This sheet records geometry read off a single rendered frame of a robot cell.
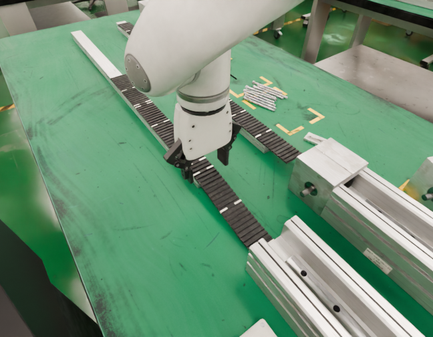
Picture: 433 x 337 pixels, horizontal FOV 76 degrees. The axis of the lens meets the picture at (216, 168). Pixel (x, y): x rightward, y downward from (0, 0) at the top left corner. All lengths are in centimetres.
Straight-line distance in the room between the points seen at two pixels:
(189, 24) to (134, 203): 41
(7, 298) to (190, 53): 31
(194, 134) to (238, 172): 21
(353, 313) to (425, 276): 12
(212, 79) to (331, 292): 35
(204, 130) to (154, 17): 22
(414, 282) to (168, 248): 40
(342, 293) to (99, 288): 38
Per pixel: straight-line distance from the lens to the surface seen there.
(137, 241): 55
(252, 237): 53
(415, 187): 70
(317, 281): 46
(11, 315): 39
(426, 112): 222
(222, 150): 56
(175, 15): 29
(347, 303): 47
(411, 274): 54
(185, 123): 44
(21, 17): 231
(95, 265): 55
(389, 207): 58
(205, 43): 28
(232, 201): 56
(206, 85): 40
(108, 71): 101
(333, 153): 58
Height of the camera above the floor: 124
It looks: 47 degrees down
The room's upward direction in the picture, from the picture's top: straight up
